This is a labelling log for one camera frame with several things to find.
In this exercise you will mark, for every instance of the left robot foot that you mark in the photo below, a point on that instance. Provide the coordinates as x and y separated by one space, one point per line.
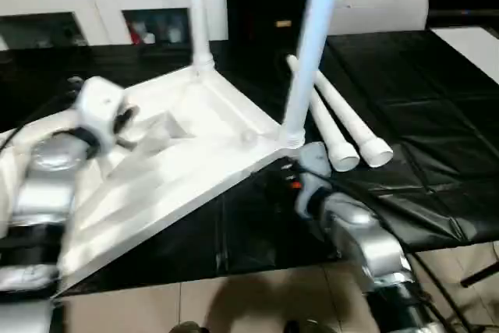
187 327

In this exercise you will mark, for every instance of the white plastic chair shell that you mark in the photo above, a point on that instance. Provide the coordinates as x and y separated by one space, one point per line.
386 1

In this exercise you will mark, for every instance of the black stand leg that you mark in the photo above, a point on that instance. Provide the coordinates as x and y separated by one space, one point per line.
479 272

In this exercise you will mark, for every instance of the white plastic table leg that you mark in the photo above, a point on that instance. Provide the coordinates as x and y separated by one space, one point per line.
325 122
347 114
199 17
310 56

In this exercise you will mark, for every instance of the white side table board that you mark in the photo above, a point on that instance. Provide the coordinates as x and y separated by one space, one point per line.
468 48

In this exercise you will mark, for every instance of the small yellow label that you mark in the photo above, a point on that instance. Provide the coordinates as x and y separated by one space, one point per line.
282 23

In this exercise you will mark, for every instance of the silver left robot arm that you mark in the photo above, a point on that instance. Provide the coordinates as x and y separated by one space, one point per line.
43 192

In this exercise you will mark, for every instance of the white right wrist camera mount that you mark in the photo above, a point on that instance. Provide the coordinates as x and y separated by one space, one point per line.
313 161

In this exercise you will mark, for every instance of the white plastic table top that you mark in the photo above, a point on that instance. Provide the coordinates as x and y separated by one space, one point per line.
175 153

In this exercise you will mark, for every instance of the red packet in cabinet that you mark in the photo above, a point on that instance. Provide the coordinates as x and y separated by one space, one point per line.
134 32

